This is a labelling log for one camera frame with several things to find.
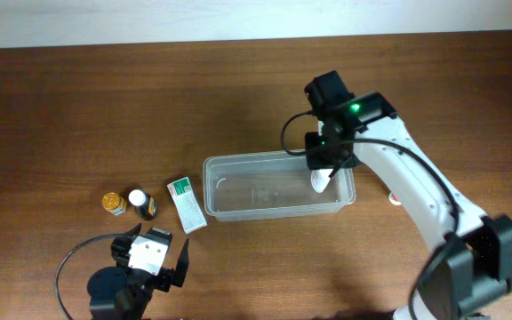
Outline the dark syrup bottle white cap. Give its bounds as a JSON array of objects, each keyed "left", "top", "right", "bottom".
[{"left": 128, "top": 189, "right": 156, "bottom": 220}]

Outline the white squeeze bottle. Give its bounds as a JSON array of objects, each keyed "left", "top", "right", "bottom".
[{"left": 310, "top": 169, "right": 332, "bottom": 193}]

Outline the gold lid small jar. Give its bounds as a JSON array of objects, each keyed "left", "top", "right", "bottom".
[{"left": 101, "top": 192, "right": 127, "bottom": 215}]

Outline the white green medicine box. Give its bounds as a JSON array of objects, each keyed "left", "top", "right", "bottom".
[{"left": 167, "top": 177, "right": 207, "bottom": 234}]

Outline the orange tube white cap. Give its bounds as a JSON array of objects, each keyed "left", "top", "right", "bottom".
[{"left": 388, "top": 192, "right": 402, "bottom": 205}]

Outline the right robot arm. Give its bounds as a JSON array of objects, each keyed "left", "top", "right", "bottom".
[{"left": 306, "top": 91, "right": 512, "bottom": 319}]

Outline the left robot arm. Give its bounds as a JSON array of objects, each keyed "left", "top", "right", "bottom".
[{"left": 87, "top": 225, "right": 189, "bottom": 320}]

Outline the clear plastic container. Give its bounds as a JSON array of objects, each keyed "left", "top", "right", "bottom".
[{"left": 203, "top": 151, "right": 356, "bottom": 222}]

